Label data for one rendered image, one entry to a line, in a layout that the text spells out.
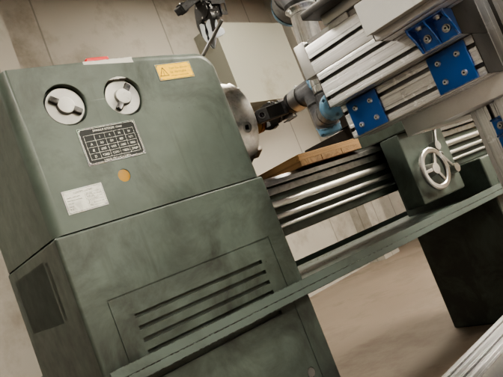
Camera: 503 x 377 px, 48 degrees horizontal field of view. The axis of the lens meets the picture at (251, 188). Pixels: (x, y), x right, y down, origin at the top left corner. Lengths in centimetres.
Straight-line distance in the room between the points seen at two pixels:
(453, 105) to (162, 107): 71
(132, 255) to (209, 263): 20
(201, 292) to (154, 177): 30
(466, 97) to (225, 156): 62
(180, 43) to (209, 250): 414
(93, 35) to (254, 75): 152
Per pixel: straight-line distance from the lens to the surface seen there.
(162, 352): 127
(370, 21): 118
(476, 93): 136
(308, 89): 177
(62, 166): 131
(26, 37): 464
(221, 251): 142
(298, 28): 170
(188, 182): 143
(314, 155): 182
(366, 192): 197
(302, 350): 153
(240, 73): 527
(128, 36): 511
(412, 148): 206
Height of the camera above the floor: 71
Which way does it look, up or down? 5 degrees up
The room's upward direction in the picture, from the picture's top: 21 degrees counter-clockwise
